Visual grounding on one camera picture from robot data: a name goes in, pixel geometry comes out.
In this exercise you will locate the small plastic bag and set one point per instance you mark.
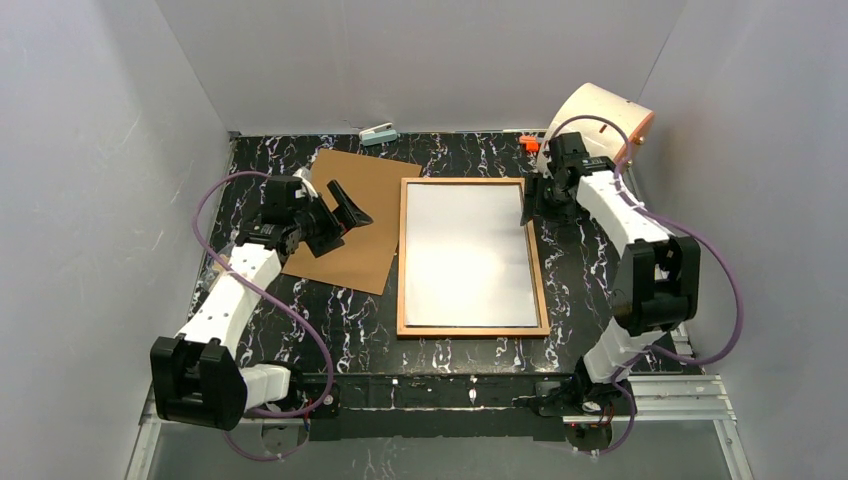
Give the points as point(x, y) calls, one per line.
point(219, 267)

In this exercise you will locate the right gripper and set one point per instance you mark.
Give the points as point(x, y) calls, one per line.
point(548, 201)

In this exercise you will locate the brown backing board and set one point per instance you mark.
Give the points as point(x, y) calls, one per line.
point(363, 192)

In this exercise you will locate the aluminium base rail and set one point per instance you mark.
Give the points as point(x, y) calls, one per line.
point(461, 427)

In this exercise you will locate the teal white small device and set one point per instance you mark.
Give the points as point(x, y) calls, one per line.
point(379, 134)

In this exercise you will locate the orange clip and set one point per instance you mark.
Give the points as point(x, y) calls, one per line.
point(531, 144)

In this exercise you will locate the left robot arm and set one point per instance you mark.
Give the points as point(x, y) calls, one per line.
point(195, 377)

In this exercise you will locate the wooden picture frame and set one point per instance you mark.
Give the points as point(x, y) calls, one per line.
point(472, 258)

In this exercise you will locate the white orange cylinder box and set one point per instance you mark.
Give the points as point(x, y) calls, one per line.
point(599, 138)

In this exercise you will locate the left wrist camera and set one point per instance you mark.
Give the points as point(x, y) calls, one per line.
point(306, 189)

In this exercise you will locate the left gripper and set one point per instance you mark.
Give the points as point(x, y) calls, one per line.
point(327, 227)

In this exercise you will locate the printed photo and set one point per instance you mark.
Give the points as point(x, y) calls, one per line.
point(470, 255)

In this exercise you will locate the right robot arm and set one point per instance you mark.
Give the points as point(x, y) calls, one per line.
point(655, 288)

